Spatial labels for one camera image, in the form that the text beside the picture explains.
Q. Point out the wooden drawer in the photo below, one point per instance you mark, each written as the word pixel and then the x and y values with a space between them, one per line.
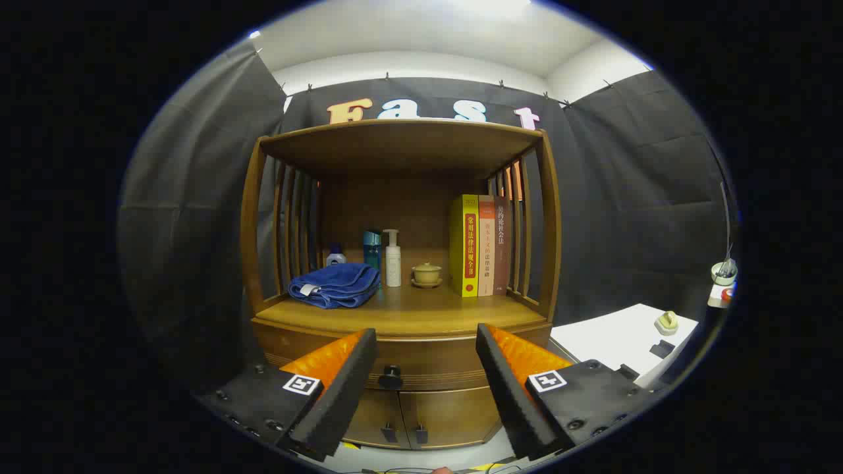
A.
pixel 428 362

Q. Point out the blue folded towel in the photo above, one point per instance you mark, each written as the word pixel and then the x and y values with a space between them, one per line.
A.
pixel 336 286

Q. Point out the white pump bottle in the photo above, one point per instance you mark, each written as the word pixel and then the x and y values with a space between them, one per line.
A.
pixel 393 263

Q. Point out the white cup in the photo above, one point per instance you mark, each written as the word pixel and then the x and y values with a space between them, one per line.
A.
pixel 723 276

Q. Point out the yellow lidded teacup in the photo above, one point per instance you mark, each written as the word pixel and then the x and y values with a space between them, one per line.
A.
pixel 427 273

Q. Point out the small black block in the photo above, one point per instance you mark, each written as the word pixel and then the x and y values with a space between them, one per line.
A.
pixel 662 349
pixel 627 372

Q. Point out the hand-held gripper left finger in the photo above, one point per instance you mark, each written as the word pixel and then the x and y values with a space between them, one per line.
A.
pixel 342 395

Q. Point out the small white bottle blue cap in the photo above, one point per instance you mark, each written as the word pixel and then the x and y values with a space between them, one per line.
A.
pixel 336 257

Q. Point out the white side cabinet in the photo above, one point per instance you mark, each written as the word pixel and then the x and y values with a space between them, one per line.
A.
pixel 612 336

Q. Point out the wooden countertop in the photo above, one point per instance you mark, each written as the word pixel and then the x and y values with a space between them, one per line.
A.
pixel 421 309

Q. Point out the beige book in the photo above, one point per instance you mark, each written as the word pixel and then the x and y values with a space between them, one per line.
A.
pixel 487 250

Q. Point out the pale yellow small object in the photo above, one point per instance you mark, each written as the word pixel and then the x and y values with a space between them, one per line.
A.
pixel 666 322

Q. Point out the wooden cabinet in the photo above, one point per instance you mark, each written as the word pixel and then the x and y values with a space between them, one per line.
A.
pixel 395 151

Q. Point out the black drawer knob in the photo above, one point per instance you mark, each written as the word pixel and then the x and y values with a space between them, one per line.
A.
pixel 390 376

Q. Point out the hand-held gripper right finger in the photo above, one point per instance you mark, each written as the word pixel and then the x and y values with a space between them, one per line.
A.
pixel 510 395

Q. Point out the brown book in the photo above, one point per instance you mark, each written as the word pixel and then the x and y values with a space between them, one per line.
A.
pixel 501 250

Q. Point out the yellow book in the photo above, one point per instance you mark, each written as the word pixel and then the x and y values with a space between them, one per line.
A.
pixel 464 250

